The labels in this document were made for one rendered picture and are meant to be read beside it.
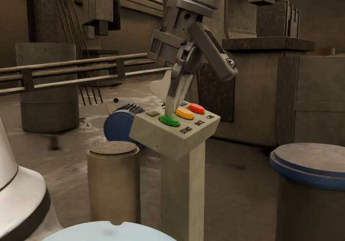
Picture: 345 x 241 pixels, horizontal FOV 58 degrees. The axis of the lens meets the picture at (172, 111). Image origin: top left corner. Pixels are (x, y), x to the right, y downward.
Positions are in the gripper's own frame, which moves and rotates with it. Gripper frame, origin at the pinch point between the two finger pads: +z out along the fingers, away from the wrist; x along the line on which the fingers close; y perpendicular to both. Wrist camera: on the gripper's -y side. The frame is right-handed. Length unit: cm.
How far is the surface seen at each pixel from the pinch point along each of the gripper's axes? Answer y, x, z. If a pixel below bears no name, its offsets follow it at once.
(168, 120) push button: -0.4, 1.6, 1.4
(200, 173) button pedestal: -7.9, -9.4, 13.5
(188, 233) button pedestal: -11.5, -2.5, 24.1
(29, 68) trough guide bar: 40.1, -1.7, 6.2
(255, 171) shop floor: -16, -144, 60
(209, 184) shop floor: 3, -110, 67
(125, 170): 6.1, -0.5, 17.1
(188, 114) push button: -1.3, -6.5, 1.1
